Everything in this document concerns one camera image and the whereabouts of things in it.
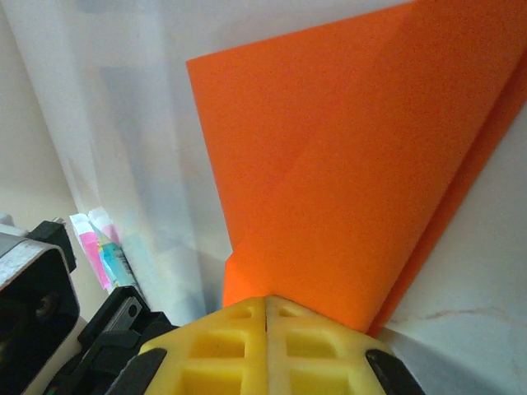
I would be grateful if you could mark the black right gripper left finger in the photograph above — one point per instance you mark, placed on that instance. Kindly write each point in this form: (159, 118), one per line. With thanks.
(218, 354)

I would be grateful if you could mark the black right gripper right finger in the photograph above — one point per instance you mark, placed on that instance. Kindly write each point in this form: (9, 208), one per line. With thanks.
(313, 354)

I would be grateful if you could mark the orange paper sheet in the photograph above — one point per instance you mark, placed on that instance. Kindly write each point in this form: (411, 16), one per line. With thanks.
(329, 164)

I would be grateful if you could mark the small pink packet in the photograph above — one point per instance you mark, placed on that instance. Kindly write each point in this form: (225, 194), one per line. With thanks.
(92, 247)

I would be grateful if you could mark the blue snack packet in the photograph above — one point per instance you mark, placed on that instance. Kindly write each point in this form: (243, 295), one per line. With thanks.
(117, 259)

